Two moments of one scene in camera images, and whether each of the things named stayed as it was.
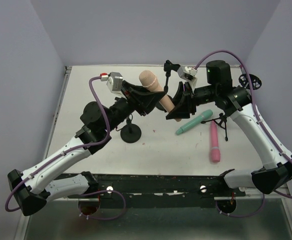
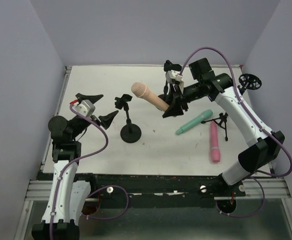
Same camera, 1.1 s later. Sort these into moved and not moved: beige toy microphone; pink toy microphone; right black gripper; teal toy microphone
Moved: beige toy microphone; right black gripper
Not moved: teal toy microphone; pink toy microphone
